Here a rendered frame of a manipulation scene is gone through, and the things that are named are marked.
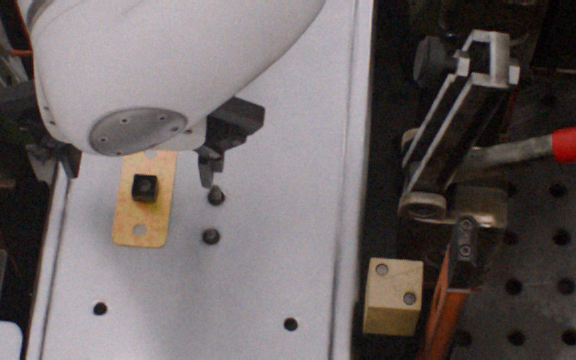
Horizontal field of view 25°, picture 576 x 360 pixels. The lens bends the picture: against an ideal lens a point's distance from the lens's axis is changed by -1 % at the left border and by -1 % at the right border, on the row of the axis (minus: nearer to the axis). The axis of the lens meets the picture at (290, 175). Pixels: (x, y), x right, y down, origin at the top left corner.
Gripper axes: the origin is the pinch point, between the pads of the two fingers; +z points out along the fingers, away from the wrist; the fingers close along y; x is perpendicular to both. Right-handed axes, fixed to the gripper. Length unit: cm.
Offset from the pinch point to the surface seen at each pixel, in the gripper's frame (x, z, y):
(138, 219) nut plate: 2.3, 5.2, 0.5
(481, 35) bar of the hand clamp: -1.4, -15.7, -20.7
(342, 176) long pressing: -2.4, 5.6, -13.4
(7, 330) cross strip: 11.1, 5.4, 8.4
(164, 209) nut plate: 1.3, 5.2, -1.2
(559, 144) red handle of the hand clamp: 0.3, -6.7, -26.6
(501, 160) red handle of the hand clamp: 0.4, -4.2, -23.4
